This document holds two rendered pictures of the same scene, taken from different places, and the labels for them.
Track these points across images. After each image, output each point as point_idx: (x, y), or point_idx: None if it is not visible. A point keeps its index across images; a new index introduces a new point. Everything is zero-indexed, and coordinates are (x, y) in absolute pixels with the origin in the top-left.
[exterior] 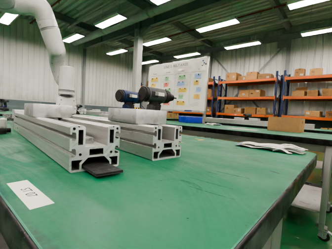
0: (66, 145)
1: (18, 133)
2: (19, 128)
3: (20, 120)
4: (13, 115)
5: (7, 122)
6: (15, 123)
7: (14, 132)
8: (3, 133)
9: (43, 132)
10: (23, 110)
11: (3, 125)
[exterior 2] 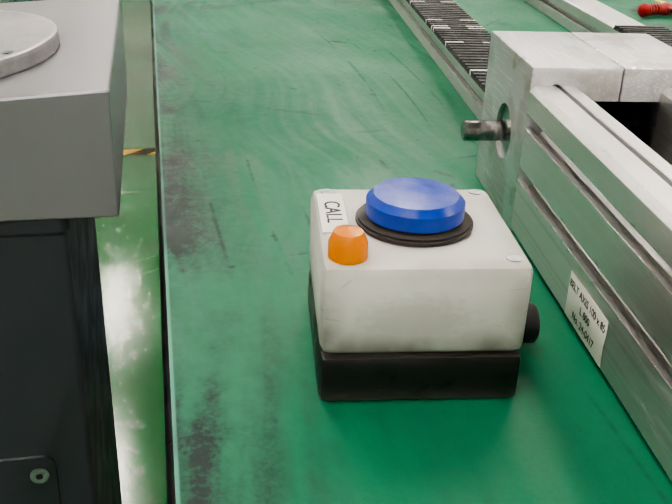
0: None
1: (600, 385)
2: (637, 370)
3: (665, 308)
4: (501, 91)
5: (404, 40)
6: (522, 179)
7: (541, 312)
8: (495, 395)
9: None
10: (595, 74)
11: (504, 329)
